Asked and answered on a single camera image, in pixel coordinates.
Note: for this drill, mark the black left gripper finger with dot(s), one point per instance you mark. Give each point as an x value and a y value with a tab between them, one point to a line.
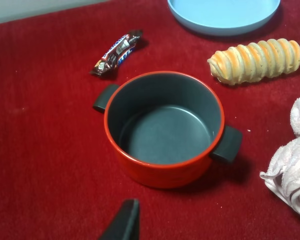
125	225

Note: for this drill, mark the light blue plate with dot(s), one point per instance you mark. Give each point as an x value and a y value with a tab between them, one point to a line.
223	18

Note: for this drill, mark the snickers candy bar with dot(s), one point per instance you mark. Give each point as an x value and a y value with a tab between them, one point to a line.
118	52

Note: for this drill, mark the pink rolled towel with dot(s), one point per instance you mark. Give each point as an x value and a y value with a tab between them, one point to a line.
283	174

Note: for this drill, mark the spiral orange cream bread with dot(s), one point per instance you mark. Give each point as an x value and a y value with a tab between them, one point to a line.
255	61

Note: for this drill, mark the red tablecloth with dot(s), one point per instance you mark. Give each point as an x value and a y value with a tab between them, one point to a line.
59	175

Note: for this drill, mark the red pot with black handles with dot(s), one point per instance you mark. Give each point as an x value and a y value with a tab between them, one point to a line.
166	128

